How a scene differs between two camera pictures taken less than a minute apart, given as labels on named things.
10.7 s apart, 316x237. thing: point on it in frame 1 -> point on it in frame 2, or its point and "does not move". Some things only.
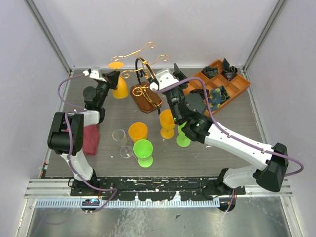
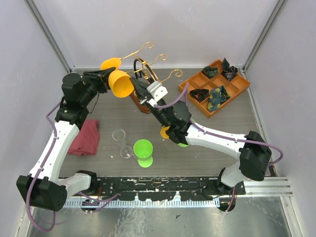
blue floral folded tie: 217,96 does not move
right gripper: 177,73 -> 139,88
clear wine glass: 119,135 does not move
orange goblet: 121,92 -> 110,62
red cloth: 91,139 does not move
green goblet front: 143,150 does not move
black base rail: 154,188 does not move
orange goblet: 138,131 -> 121,83
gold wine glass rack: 142,96 does not move
